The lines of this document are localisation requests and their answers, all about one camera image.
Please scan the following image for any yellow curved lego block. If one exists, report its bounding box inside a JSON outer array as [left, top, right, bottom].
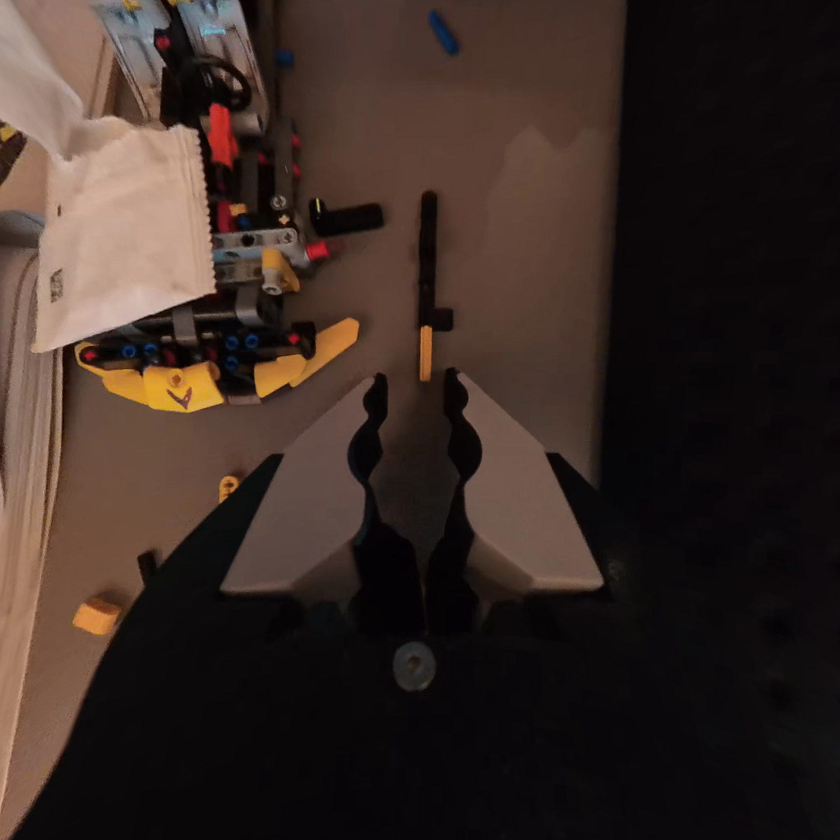
[[71, 593, 123, 637]]

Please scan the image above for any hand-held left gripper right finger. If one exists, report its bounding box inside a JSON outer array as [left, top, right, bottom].
[[444, 367, 605, 602]]

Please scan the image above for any white paper bag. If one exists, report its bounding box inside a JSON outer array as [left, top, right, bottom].
[[0, 0, 88, 160], [31, 120, 218, 354]]

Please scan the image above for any yellow black lego car model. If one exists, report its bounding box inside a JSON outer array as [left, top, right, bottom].
[[73, 46, 362, 414]]

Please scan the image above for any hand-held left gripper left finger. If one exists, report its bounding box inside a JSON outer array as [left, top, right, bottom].
[[220, 372, 390, 595]]

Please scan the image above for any lego instruction booklet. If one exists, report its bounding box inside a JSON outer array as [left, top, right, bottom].
[[91, 0, 271, 135]]

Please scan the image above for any black lego connector piece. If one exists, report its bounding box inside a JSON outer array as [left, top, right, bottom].
[[308, 199, 385, 238]]

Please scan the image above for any black lego beam assembly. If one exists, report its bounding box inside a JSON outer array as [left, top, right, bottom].
[[416, 189, 455, 383]]

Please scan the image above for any blue lego pin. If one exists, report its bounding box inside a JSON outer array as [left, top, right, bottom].
[[427, 9, 461, 57]]

